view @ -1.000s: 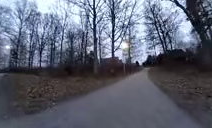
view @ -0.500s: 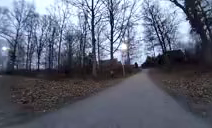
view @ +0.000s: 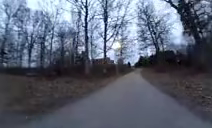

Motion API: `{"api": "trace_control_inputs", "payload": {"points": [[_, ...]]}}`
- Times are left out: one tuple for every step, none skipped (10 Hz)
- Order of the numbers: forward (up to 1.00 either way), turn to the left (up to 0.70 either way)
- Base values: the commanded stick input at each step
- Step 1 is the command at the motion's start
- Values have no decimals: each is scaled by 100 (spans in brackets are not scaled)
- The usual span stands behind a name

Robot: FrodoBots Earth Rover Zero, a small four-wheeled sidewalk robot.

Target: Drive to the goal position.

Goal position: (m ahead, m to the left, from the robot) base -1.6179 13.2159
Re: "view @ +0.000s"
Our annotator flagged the leaf-strewn ground verge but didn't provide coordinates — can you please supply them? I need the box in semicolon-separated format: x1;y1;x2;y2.
140;67;212;124
0;70;128;128

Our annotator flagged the wood of bare trees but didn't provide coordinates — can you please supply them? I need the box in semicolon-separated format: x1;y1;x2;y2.
0;0;212;73

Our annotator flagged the low dark hedge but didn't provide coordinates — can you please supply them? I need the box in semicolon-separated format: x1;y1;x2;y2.
0;64;133;80

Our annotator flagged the grey asphalt path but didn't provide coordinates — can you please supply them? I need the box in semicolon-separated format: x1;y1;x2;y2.
13;68;212;128

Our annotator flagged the brick building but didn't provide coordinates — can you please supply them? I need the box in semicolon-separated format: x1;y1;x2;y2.
91;57;116;66

